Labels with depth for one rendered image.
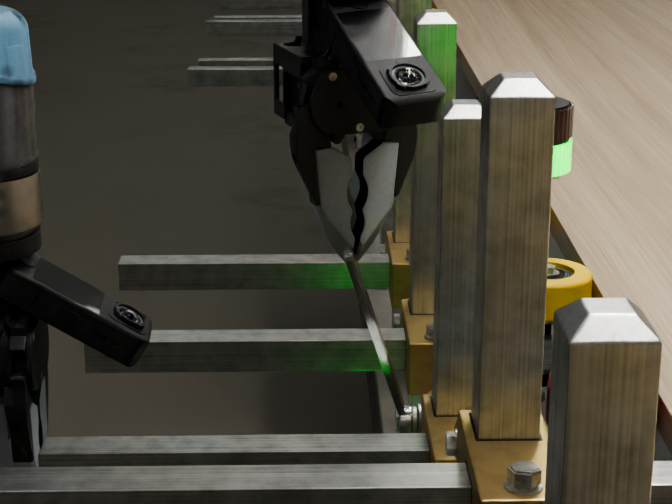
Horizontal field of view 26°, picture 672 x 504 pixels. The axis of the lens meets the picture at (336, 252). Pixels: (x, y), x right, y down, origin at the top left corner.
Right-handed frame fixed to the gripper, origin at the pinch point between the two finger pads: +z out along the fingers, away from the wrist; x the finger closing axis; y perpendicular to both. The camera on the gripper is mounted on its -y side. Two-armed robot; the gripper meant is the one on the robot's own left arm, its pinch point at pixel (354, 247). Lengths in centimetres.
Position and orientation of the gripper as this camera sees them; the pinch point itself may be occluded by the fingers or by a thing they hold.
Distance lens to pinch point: 104.1
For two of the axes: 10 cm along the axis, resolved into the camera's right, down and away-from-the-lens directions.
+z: 0.0, 9.5, 3.2
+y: -3.6, -3.0, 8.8
